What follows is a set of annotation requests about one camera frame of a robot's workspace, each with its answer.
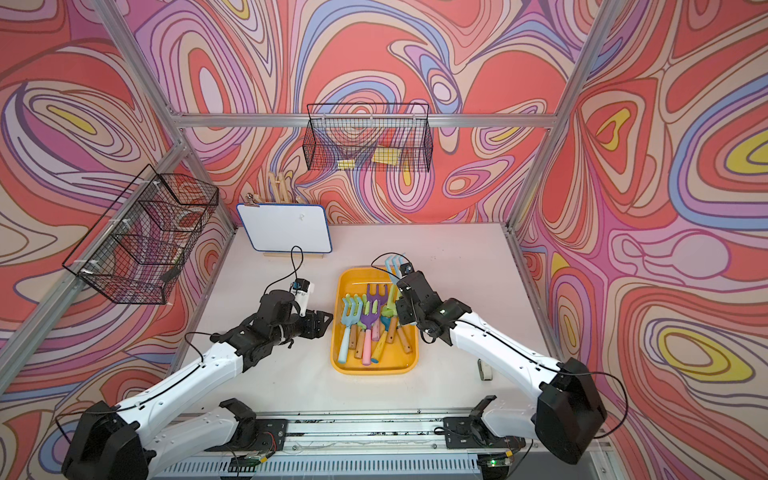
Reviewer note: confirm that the black wire basket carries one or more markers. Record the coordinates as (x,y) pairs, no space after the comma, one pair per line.
(138,248)
(378,136)

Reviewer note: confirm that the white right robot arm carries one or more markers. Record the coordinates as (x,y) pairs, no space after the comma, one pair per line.
(566,411)

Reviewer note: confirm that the small white eraser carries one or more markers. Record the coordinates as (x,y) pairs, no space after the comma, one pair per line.
(485,371)

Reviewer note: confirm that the blue framed whiteboard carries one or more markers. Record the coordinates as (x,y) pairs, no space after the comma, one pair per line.
(277,228)

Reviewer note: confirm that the light blue fork rake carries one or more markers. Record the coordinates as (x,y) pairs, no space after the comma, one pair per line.
(350,316)

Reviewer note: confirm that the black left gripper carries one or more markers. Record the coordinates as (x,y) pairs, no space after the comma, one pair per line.
(314,323)

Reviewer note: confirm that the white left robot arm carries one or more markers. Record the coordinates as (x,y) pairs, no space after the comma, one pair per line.
(140,437)

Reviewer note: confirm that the black wire basket back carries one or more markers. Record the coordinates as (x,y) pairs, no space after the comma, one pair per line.
(378,136)

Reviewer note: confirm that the light blue hand rake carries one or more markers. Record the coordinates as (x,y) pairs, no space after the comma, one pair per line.
(393,263)

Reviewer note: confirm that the black wire basket left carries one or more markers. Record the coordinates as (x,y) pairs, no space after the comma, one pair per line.
(138,248)

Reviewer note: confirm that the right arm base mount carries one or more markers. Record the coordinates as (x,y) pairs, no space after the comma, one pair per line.
(470,432)

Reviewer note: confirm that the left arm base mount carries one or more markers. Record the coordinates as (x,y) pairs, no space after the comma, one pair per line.
(252,433)

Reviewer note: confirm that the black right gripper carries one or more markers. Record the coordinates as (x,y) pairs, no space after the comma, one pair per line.
(402,311)

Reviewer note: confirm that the green circuit board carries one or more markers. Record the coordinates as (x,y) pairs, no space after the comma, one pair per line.
(243,464)

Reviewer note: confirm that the green rake wooden handle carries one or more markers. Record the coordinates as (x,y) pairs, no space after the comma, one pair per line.
(392,323)

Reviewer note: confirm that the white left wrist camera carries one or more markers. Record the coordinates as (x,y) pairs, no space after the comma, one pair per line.
(302,290)

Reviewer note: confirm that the yellow plastic storage tray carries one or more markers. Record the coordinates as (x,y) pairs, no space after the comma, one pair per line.
(394,360)

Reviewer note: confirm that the purple rake pink handle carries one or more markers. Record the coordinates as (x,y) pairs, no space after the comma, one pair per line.
(374,298)

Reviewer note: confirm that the wooden whiteboard stand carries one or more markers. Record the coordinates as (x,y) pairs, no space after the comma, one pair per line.
(295,255)

